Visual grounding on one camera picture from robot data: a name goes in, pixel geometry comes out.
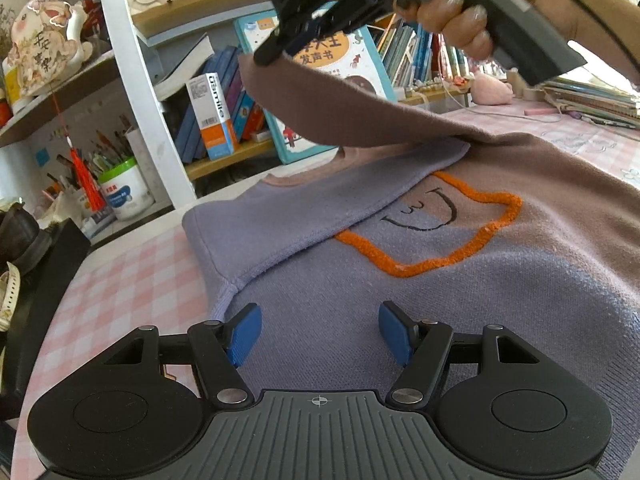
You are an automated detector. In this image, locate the purple and pink knit sweater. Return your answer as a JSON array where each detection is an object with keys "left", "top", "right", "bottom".
[{"left": 181, "top": 52, "right": 640, "bottom": 480}]

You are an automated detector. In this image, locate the person's right hand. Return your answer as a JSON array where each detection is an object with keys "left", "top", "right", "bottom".
[{"left": 394, "top": 0, "right": 494, "bottom": 61}]

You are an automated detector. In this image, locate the pink plush toy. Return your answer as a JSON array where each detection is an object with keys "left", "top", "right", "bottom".
[{"left": 471, "top": 73, "right": 513, "bottom": 106}]

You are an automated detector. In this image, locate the pink checkered table cloth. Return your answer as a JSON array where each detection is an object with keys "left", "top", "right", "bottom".
[{"left": 8, "top": 104, "right": 640, "bottom": 480}]

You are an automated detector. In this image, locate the white pen holder cup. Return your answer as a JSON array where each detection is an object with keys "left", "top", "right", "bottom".
[{"left": 98, "top": 157, "right": 154, "bottom": 221}]

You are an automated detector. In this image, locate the red tassel ornament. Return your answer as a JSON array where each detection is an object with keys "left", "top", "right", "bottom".
[{"left": 51, "top": 91, "right": 105, "bottom": 212}]

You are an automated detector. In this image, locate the white orange usmile box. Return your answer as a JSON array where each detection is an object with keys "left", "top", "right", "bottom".
[{"left": 186, "top": 73, "right": 236, "bottom": 160}]

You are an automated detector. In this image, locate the ceramic cat figurine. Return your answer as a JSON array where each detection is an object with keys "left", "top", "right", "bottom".
[{"left": 6, "top": 0, "right": 93, "bottom": 99}]

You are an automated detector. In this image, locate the white charging cable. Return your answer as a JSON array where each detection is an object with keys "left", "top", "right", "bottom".
[{"left": 414, "top": 44, "right": 482, "bottom": 111}]

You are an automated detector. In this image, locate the white bookshelf frame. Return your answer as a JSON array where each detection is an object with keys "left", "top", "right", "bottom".
[{"left": 101, "top": 0, "right": 196, "bottom": 209}]

